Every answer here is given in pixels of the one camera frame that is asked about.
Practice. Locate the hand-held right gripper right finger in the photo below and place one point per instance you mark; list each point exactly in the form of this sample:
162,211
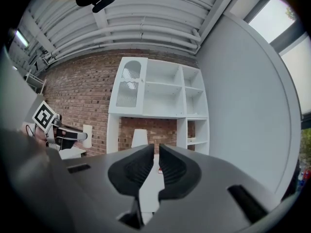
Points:
206,203

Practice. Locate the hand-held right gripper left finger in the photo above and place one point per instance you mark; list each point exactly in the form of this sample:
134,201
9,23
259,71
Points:
92,186

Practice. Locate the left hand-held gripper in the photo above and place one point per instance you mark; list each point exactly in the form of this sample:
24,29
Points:
43,116

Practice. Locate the person's left forearm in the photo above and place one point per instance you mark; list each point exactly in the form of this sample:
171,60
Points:
39,138

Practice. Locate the white side table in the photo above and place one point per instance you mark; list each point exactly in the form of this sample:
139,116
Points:
71,153

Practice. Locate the white metal rack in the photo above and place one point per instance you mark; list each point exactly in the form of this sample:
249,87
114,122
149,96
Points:
36,81

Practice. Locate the small pale shelf item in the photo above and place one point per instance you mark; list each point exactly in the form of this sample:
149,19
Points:
192,139

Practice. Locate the white shade table lamp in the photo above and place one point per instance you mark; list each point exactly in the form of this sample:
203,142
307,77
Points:
139,137

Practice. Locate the white arched glass cabinet door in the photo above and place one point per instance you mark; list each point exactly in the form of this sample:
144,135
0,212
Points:
128,88

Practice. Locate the white hutch shelf unit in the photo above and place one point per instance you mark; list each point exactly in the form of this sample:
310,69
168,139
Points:
165,93

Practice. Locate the fluorescent ceiling light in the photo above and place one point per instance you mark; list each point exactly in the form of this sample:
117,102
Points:
22,39

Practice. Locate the white ceiling pipes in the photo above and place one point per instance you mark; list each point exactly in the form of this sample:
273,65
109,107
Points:
145,29

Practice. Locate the black head-mounted camera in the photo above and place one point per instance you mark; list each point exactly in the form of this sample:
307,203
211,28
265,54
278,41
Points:
104,2

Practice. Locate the black window frame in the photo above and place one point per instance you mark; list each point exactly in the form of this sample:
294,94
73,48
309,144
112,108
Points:
286,34

